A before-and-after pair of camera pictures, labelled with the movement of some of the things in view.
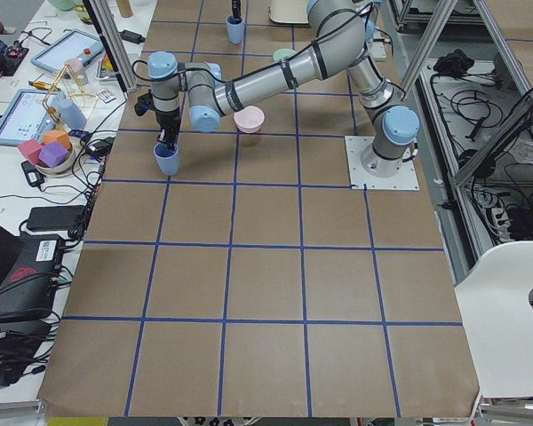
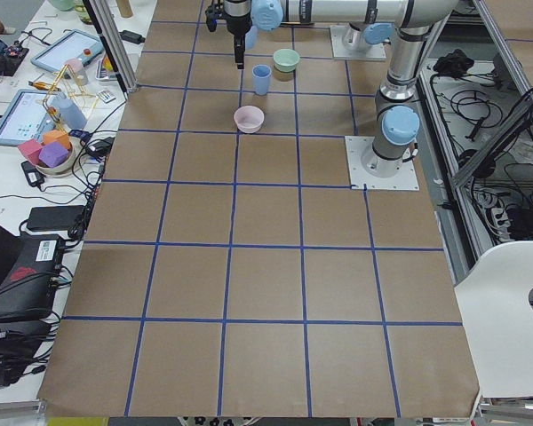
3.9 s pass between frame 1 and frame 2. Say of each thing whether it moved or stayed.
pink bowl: stayed
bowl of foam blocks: stayed
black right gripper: moved
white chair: stayed
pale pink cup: stayed
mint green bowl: stayed
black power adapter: stayed
